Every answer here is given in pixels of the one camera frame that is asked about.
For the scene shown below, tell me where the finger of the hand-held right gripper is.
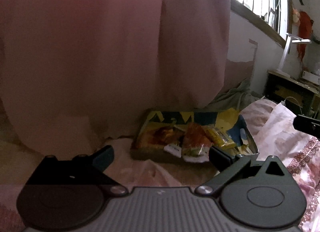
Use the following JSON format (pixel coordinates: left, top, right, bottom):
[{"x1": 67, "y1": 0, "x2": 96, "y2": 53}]
[{"x1": 293, "y1": 114, "x2": 320, "y2": 133}]

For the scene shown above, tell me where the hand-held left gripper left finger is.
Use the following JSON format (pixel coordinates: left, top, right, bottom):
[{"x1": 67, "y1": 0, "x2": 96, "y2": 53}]
[{"x1": 25, "y1": 145, "x2": 128, "y2": 197}]

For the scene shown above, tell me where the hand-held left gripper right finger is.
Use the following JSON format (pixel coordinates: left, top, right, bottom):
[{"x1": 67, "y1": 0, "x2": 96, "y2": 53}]
[{"x1": 195, "y1": 145, "x2": 293, "y2": 196}]

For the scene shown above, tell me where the yellow snack packet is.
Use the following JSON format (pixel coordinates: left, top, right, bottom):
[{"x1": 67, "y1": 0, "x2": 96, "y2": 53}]
[{"x1": 204, "y1": 126, "x2": 237, "y2": 150}]

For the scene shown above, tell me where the orange snack bag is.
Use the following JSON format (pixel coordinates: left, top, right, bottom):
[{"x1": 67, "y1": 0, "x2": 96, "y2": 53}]
[{"x1": 181, "y1": 122, "x2": 213, "y2": 164}]

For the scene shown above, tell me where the black and white stick packet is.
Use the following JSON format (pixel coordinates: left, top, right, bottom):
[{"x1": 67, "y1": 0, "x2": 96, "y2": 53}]
[{"x1": 164, "y1": 143, "x2": 183, "y2": 159}]

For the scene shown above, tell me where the cartoon printed box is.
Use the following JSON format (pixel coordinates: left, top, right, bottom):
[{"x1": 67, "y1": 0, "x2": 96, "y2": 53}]
[{"x1": 130, "y1": 108, "x2": 260, "y2": 165}]

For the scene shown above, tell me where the floral bed sheet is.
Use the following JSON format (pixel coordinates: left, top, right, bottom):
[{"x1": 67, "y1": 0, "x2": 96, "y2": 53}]
[{"x1": 0, "y1": 98, "x2": 320, "y2": 232}]

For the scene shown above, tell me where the dark wooden desk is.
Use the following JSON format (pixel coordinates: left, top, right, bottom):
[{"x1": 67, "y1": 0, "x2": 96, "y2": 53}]
[{"x1": 264, "y1": 69, "x2": 320, "y2": 120}]

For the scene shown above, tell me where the white box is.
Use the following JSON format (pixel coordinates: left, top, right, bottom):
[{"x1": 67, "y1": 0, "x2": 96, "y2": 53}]
[{"x1": 301, "y1": 70, "x2": 320, "y2": 82}]

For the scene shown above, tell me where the green cloth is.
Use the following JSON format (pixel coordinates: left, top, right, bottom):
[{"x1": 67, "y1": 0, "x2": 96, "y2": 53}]
[{"x1": 210, "y1": 78, "x2": 265, "y2": 112}]

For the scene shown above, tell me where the white desk lamp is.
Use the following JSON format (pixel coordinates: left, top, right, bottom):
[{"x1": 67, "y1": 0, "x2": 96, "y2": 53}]
[{"x1": 275, "y1": 32, "x2": 312, "y2": 77}]

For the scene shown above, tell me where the red hanging ornament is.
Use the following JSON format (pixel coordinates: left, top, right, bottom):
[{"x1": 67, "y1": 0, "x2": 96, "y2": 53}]
[{"x1": 291, "y1": 8, "x2": 314, "y2": 63}]

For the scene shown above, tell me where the white cable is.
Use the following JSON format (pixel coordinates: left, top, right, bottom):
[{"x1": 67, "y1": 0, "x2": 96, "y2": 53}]
[{"x1": 281, "y1": 96, "x2": 304, "y2": 115}]

